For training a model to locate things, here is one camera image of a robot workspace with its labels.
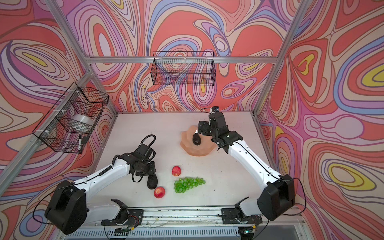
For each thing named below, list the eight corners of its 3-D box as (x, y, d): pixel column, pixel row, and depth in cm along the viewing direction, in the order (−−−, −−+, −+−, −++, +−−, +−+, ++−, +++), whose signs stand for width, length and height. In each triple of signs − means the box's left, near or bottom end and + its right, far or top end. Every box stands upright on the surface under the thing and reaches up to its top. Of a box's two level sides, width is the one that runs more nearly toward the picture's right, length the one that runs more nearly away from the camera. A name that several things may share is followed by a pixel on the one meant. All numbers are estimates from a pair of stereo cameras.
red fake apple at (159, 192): (155, 198, 80) (153, 196, 77) (156, 189, 83) (154, 186, 80) (164, 198, 80) (163, 196, 77) (165, 189, 83) (164, 186, 80)
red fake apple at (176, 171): (171, 173, 90) (170, 170, 86) (176, 167, 92) (175, 164, 88) (177, 178, 88) (176, 174, 84) (182, 171, 91) (181, 168, 87)
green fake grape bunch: (176, 195, 81) (175, 192, 77) (172, 184, 85) (171, 181, 81) (204, 184, 85) (204, 181, 81) (200, 174, 89) (200, 170, 85)
